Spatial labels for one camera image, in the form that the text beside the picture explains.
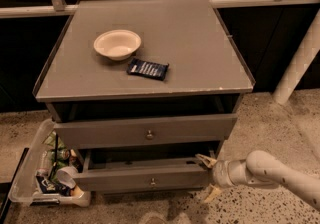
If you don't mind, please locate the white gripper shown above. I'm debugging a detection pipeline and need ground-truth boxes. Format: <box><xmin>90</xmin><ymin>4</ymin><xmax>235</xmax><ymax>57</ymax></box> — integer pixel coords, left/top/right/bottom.
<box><xmin>195</xmin><ymin>154</ymin><xmax>241</xmax><ymax>203</ymax></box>

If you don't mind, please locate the grey drawer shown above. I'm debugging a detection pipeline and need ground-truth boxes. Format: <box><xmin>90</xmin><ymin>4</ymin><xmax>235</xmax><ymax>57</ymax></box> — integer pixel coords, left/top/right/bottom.
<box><xmin>72</xmin><ymin>152</ymin><xmax>211</xmax><ymax>194</ymax></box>
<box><xmin>54</xmin><ymin>114</ymin><xmax>237</xmax><ymax>149</ymax></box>

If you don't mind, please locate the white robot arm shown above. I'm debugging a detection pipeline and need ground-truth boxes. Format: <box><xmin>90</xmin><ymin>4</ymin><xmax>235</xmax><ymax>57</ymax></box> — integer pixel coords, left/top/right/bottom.
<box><xmin>196</xmin><ymin>150</ymin><xmax>320</xmax><ymax>210</ymax></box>

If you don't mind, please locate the grey drawer cabinet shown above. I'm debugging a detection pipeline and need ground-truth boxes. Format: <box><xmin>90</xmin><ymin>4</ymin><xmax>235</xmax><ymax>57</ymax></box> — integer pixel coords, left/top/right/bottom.
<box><xmin>32</xmin><ymin>0</ymin><xmax>256</xmax><ymax>196</ymax></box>

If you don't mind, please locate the grey top drawer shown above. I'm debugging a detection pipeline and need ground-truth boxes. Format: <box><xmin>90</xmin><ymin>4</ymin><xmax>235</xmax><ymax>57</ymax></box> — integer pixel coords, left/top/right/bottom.
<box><xmin>54</xmin><ymin>114</ymin><xmax>237</xmax><ymax>149</ymax></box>

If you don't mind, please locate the blue snack packet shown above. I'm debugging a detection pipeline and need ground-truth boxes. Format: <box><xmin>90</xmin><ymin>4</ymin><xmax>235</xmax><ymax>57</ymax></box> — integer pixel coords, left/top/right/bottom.
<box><xmin>126</xmin><ymin>58</ymin><xmax>169</xmax><ymax>81</ymax></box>

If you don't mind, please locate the yellow sponge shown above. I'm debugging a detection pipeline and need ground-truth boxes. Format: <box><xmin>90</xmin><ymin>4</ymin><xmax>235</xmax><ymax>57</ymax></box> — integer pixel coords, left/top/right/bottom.
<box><xmin>70</xmin><ymin>185</ymin><xmax>84</xmax><ymax>197</ymax></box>

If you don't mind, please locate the white paper cup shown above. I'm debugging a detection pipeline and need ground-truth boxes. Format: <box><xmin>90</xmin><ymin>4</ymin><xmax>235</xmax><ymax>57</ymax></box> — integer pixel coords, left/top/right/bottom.
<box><xmin>56</xmin><ymin>166</ymin><xmax>78</xmax><ymax>189</ymax></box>

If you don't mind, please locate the green soda can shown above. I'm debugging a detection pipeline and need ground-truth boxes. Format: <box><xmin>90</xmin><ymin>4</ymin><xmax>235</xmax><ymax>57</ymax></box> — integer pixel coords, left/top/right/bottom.
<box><xmin>51</xmin><ymin>149</ymin><xmax>70</xmax><ymax>161</ymax></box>

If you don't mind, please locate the white bowl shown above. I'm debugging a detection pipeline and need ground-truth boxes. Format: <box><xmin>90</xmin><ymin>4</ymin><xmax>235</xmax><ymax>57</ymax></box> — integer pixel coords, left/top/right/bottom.
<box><xmin>93</xmin><ymin>30</ymin><xmax>142</xmax><ymax>61</ymax></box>

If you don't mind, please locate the green chip bag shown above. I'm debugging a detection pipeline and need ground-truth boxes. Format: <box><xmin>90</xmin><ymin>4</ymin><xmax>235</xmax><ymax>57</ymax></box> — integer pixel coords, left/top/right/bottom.
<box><xmin>43</xmin><ymin>131</ymin><xmax>65</xmax><ymax>150</ymax></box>

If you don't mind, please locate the clear plastic bottle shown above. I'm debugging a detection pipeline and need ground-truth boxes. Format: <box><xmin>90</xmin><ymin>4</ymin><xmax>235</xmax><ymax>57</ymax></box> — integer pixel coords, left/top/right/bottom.
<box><xmin>35</xmin><ymin>150</ymin><xmax>53</xmax><ymax>178</ymax></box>

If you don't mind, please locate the blue white snack bag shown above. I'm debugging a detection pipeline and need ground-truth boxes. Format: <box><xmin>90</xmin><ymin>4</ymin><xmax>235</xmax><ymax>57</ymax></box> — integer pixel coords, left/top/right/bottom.
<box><xmin>36</xmin><ymin>176</ymin><xmax>71</xmax><ymax>196</ymax></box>

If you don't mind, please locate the clear plastic bin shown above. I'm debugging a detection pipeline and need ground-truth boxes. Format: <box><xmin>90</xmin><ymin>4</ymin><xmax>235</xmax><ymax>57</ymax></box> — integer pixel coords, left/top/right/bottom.
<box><xmin>9</xmin><ymin>119</ymin><xmax>91</xmax><ymax>207</ymax></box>

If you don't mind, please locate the white diagonal post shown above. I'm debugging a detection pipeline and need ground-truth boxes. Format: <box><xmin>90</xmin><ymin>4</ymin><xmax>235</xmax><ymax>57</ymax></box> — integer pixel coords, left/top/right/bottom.
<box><xmin>273</xmin><ymin>10</ymin><xmax>320</xmax><ymax>105</ymax></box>

